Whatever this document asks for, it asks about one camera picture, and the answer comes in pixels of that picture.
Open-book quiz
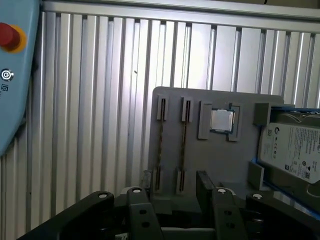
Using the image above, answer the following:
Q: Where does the pale blue teach pendant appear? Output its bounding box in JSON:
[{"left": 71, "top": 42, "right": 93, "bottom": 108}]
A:
[{"left": 0, "top": 0, "right": 41, "bottom": 158}]

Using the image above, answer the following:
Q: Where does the silver CPU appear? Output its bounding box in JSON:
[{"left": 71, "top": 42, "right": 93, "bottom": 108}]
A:
[{"left": 209, "top": 107, "right": 237, "bottom": 133}]

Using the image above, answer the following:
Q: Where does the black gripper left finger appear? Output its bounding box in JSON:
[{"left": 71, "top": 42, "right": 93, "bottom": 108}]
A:
[{"left": 14, "top": 170, "right": 164, "bottom": 240}]

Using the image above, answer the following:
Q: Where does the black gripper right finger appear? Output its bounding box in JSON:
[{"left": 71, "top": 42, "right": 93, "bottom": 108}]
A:
[{"left": 196, "top": 169, "right": 320, "bottom": 240}]

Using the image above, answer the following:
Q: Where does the dark RAM stick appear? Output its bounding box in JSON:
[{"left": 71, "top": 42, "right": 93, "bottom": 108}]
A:
[
  {"left": 177, "top": 98, "right": 192, "bottom": 195},
  {"left": 155, "top": 98, "right": 168, "bottom": 196}
]

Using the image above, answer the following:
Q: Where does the grey parts rack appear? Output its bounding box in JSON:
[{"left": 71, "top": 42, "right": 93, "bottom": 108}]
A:
[{"left": 147, "top": 86, "right": 320, "bottom": 218}]

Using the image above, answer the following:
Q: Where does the silver hard disk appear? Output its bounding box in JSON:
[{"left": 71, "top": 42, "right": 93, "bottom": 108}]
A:
[{"left": 257, "top": 112, "right": 320, "bottom": 187}]

